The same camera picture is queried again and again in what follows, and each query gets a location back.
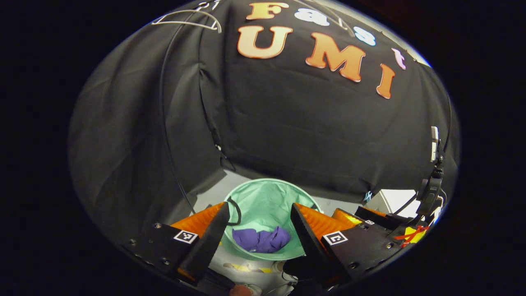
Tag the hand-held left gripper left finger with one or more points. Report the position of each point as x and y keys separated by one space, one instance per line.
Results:
x=207 y=246

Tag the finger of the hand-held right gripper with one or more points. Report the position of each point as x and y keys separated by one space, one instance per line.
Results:
x=382 y=222

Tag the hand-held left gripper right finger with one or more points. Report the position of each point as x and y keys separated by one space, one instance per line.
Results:
x=312 y=246

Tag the purple jacket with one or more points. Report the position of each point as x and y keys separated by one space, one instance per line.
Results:
x=263 y=240

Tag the green laundry hamper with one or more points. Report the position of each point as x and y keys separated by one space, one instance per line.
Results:
x=263 y=201

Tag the black clothes rack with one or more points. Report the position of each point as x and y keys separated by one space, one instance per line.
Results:
x=161 y=102

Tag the white plastic clothes hanger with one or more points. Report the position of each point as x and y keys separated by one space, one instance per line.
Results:
x=185 y=23

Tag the white box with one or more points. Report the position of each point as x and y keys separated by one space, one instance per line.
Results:
x=394 y=201

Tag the black backdrop cloth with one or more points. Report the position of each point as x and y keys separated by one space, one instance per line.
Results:
x=308 y=131

